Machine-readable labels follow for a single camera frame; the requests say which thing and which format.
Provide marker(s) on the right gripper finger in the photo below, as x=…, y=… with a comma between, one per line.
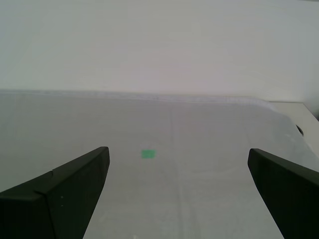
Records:
x=294, y=194
x=49, y=204

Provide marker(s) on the small green tape square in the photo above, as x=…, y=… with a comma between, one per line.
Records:
x=148, y=154

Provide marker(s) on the translucent white table cover sheet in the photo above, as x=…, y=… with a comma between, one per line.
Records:
x=174, y=186

